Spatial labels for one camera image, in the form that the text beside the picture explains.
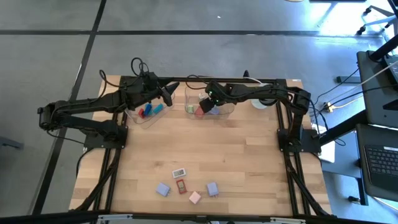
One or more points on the pale green wall charger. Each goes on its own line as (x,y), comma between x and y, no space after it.
(190,109)

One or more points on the yellow power plug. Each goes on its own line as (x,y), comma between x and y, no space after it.
(329,108)

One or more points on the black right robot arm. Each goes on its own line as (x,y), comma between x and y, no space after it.
(264,91)

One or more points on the red digital clock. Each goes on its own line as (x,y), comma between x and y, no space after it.
(181,186)

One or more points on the dark grey laptop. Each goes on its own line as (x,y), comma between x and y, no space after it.
(382,161)

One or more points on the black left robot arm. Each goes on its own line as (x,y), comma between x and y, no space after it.
(93,101)

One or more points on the black aluminium table frame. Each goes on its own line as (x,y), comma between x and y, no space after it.
(112,157)

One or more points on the black rail with silver brackets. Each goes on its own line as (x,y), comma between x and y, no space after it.
(199,219)

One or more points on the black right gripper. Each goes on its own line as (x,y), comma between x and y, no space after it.
(219,90)

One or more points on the pink wall charger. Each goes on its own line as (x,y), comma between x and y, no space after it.
(195,197)

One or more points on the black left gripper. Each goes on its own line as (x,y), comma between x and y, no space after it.
(143,93)

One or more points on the grey floor object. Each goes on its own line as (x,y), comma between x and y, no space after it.
(9,143)

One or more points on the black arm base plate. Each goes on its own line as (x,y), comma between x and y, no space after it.
(311,146)
(93,141)

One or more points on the dark grey side desk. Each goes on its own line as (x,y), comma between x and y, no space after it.
(373,93)

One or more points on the office chair base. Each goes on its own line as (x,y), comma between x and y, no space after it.
(360,30)

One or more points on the black diagonal pole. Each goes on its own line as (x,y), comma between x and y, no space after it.
(382,50)

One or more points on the small red box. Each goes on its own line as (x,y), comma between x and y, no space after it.
(141,113)

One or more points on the dark round clamp knob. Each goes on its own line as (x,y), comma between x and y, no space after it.
(246,74)

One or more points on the white digital clock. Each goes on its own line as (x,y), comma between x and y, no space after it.
(178,173)

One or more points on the lavender wall charger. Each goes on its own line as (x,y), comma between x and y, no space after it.
(212,188)
(162,188)
(215,110)

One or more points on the black stand beam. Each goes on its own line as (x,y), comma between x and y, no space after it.
(342,130)

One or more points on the clear plastic bin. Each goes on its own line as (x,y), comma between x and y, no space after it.
(224,114)
(146,124)

